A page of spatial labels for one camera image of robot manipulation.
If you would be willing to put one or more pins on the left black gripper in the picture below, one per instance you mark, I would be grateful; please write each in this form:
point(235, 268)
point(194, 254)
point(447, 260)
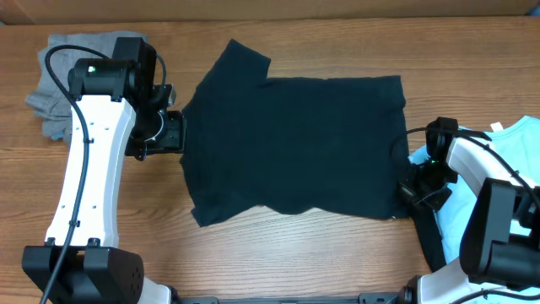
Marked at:
point(175, 139)

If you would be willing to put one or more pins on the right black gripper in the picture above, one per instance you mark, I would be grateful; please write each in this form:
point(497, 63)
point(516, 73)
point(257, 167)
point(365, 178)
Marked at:
point(420, 191)

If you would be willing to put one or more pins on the black t-shirt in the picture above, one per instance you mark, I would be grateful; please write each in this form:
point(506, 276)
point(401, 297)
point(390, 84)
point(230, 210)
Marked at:
point(292, 144)

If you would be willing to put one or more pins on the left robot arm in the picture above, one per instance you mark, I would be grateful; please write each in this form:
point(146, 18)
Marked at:
point(119, 110)

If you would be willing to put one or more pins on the light blue t-shirt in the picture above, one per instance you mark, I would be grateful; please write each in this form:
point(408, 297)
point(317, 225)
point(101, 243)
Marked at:
point(506, 169)

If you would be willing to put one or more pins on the grey folded shorts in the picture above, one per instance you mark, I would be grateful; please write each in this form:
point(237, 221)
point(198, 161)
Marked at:
point(47, 101)

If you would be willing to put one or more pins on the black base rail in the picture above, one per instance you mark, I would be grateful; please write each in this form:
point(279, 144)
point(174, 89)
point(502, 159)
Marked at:
point(364, 298)

